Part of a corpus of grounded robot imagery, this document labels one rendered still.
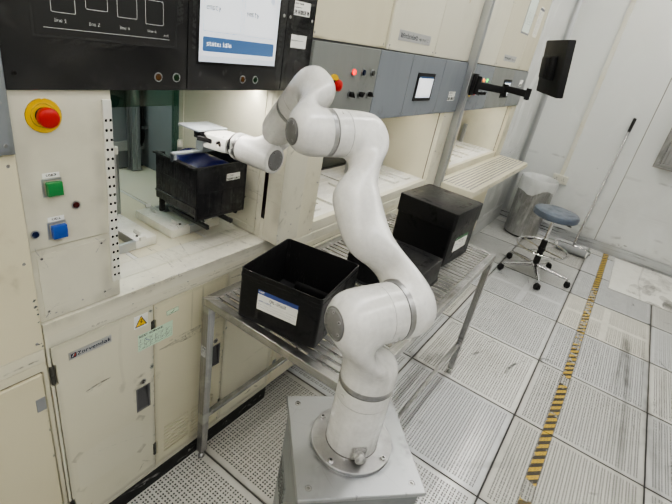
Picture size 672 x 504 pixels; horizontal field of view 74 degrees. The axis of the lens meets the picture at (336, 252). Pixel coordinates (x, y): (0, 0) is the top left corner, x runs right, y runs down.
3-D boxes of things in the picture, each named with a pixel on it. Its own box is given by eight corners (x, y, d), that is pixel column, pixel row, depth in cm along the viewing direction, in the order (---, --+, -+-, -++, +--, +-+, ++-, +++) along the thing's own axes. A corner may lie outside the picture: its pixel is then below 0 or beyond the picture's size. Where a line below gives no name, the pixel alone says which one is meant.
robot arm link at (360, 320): (405, 392, 94) (435, 299, 83) (331, 418, 84) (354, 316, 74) (373, 356, 103) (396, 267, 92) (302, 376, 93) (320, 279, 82)
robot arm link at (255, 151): (252, 128, 135) (230, 143, 130) (284, 139, 129) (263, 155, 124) (258, 151, 141) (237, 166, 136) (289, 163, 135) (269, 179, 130)
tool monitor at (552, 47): (553, 118, 227) (583, 40, 211) (457, 94, 251) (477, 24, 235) (566, 114, 257) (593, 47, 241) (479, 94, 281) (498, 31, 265)
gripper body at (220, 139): (225, 160, 134) (201, 149, 139) (250, 156, 142) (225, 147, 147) (227, 135, 131) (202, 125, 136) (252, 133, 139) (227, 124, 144)
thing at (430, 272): (407, 307, 160) (416, 276, 154) (341, 274, 173) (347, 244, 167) (438, 280, 183) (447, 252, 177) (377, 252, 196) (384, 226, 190)
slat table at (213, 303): (313, 560, 150) (355, 395, 117) (195, 455, 177) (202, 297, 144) (452, 372, 251) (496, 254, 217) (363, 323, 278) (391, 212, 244)
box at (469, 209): (441, 268, 193) (458, 215, 182) (387, 242, 207) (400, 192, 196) (467, 251, 214) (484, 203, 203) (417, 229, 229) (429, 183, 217)
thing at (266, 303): (236, 314, 139) (240, 267, 131) (282, 279, 162) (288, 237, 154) (313, 350, 130) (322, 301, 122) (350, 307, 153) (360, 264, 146)
